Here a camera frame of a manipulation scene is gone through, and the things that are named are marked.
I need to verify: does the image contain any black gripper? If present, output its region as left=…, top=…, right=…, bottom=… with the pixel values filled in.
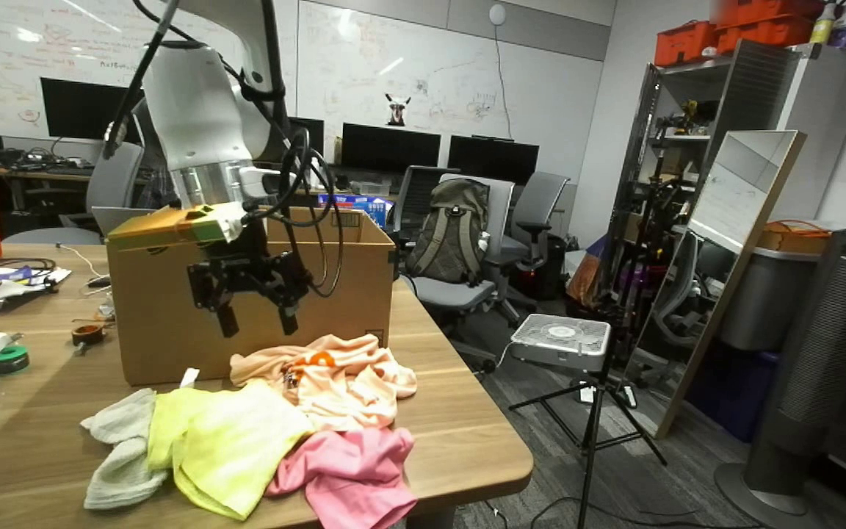
left=185, top=229, right=315, bottom=342

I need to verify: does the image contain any bright yellow cloth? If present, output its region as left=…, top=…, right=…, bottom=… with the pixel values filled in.
left=145, top=379, right=317, bottom=524

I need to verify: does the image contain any pink cloth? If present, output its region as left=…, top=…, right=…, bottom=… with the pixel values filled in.
left=267, top=423, right=420, bottom=529

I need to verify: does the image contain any brown cardboard box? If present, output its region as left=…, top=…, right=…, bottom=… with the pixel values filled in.
left=105, top=202, right=399, bottom=389

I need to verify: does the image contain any flat white box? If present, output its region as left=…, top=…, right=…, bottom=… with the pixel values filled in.
left=509, top=313, right=614, bottom=377

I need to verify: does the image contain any peach cloth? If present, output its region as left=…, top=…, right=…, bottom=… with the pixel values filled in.
left=227, top=332, right=424, bottom=435

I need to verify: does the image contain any blue snack bag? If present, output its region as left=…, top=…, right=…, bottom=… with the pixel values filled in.
left=330, top=191, right=398, bottom=233

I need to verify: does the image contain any small orange-brown roll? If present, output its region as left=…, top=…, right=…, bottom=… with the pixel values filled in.
left=72, top=322, right=111, bottom=352

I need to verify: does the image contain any light grey office chair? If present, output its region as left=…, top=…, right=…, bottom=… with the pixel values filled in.
left=0, top=139, right=148, bottom=248

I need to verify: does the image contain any dark mesh office chair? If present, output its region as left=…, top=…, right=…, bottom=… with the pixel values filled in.
left=395, top=163, right=448, bottom=244

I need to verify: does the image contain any olive backpack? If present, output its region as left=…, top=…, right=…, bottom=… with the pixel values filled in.
left=405, top=178, right=495, bottom=289

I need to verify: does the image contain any white cloth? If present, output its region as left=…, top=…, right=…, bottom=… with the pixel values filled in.
left=79, top=386, right=174, bottom=514

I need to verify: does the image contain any stack of magazines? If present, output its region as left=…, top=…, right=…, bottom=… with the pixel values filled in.
left=0, top=258, right=76, bottom=319

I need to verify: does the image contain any dog picture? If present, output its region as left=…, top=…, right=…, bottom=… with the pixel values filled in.
left=382, top=91, right=415, bottom=130

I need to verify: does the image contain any green tape roll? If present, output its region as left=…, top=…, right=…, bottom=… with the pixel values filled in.
left=0, top=342, right=33, bottom=377

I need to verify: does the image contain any wooden desk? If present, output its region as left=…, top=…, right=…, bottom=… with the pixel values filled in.
left=0, top=160, right=94, bottom=216

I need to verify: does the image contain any black tripod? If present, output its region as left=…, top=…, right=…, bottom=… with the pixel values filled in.
left=509, top=342, right=669, bottom=529

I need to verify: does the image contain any blue bin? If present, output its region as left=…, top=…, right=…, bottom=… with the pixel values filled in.
left=688, top=342, right=782, bottom=445

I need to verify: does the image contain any wood framed whiteboard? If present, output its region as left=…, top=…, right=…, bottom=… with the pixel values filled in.
left=656, top=130, right=809, bottom=441

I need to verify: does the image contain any grey trash bin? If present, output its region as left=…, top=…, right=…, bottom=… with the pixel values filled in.
left=718, top=244, right=819, bottom=355

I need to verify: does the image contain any small orange bin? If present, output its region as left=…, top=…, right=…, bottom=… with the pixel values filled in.
left=653, top=20, right=722, bottom=72

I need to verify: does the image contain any orange tray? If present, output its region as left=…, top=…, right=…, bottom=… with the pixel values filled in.
left=756, top=217, right=834, bottom=258

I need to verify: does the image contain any metal shelf unit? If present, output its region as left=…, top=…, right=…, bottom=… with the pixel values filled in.
left=606, top=38, right=846, bottom=394

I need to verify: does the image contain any tall grey cylinder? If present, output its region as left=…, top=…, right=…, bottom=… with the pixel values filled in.
left=744, top=227, right=846, bottom=502

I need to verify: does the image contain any large orange bin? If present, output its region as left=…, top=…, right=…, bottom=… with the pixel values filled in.
left=713, top=0, right=829, bottom=57

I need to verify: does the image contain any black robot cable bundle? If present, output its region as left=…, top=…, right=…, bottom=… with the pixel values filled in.
left=100, top=0, right=346, bottom=304

